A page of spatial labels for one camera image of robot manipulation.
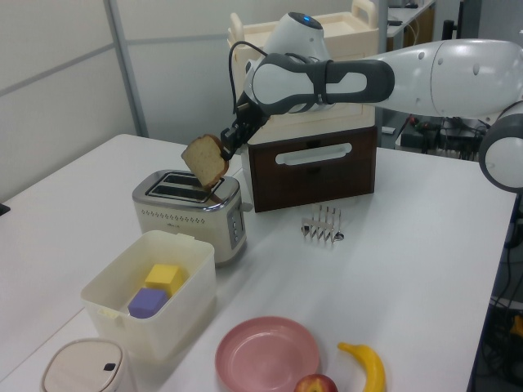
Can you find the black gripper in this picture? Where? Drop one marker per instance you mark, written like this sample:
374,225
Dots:
253,120

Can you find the brown bread slice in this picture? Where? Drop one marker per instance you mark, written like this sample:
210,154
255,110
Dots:
204,163

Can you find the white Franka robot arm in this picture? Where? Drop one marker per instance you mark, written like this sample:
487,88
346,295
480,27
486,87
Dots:
449,77

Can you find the cream and chrome toaster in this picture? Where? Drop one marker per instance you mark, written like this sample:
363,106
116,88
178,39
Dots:
184,220

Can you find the dark brown drawer box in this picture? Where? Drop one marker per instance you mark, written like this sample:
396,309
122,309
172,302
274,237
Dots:
318,183

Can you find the silver metal toast rack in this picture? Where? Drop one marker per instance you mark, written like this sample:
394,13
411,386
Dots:
316,228

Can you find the small grey block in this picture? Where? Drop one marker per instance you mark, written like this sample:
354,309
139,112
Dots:
388,130

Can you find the yellow foam cube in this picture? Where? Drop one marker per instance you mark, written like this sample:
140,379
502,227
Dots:
161,274

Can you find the grey electronics box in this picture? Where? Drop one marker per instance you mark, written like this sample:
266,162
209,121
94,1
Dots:
412,139

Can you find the white plastic storage bin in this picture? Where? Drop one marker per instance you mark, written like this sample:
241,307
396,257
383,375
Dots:
180,310

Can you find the purple foam cube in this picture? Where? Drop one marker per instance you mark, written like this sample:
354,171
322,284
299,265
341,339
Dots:
145,302

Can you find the pink plastic plate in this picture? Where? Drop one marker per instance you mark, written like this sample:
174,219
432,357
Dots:
265,355

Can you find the wooden office desk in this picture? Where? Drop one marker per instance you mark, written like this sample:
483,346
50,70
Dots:
425,24

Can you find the black electronics unit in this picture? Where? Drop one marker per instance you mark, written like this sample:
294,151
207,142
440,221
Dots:
461,141

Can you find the red toy apple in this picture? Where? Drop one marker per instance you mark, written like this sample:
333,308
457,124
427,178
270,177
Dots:
314,384

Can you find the yellow toy banana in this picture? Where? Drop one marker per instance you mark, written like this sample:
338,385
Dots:
374,367

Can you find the cream lidded trash can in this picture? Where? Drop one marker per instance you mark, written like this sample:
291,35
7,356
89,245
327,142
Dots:
81,367

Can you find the black camera stand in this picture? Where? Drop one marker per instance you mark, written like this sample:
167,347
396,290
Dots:
4,209

